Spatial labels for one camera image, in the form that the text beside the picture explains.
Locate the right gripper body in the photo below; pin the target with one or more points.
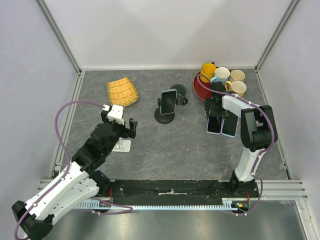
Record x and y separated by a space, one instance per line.
215 111

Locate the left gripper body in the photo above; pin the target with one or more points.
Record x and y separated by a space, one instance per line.
119 130

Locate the red round tray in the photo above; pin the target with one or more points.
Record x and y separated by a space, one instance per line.
202 89

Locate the purple case phone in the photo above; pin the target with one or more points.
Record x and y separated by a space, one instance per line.
214 125

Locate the light blue case phone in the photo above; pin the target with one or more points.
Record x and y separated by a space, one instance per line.
230 125

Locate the black round phone stand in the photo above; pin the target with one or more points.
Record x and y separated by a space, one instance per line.
163 119

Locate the clear case phone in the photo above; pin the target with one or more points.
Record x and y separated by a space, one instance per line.
168 101

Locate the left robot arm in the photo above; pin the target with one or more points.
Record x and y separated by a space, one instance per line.
80 180

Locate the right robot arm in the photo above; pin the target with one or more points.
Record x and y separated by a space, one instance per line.
257 133

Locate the white phone stand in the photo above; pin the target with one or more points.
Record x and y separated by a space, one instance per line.
122 146

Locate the pale yellow mug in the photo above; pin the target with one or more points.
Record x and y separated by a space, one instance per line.
237 87

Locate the white light blue mug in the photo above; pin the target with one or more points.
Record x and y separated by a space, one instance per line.
221 74

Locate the dark green mug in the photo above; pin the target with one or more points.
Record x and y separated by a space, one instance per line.
181 98

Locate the yellow woven basket tray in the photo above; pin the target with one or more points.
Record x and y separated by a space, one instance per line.
122 92

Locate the cream mug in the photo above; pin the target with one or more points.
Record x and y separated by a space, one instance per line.
237 75

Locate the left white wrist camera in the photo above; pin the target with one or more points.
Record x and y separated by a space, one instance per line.
114 113

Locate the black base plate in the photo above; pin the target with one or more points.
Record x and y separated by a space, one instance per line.
176 192

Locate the light blue cable duct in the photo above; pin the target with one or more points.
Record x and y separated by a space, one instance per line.
226 205

